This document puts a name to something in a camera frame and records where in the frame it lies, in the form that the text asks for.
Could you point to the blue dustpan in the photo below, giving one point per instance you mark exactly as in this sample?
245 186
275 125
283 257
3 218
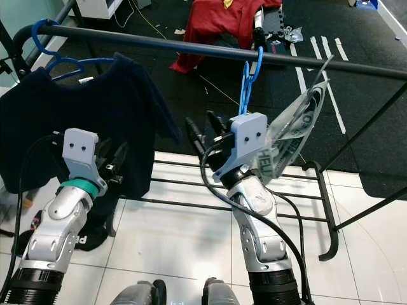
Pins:
365 4

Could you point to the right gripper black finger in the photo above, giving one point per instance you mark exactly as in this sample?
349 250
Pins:
217 124
198 136

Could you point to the crumpled silver wrapper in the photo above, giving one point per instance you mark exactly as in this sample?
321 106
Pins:
292 34

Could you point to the white cabinet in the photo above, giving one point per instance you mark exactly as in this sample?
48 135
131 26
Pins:
102 7

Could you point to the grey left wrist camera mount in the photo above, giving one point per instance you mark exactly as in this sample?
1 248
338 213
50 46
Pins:
79 147

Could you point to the red garment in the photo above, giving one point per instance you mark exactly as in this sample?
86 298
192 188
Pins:
216 25

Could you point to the black metal clothes rack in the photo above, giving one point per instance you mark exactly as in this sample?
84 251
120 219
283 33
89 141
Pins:
165 44

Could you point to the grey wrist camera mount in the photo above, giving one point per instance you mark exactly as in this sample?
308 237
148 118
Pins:
248 135
79 147

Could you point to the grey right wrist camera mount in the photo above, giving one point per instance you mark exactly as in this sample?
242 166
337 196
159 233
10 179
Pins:
248 135

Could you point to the blue plastic clothes hanger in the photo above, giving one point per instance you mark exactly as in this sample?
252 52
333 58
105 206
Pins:
245 89
34 38

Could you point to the navy knit sweater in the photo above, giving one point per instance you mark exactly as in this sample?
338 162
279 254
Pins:
89 101

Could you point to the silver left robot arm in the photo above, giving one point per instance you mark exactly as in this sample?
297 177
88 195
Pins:
60 222

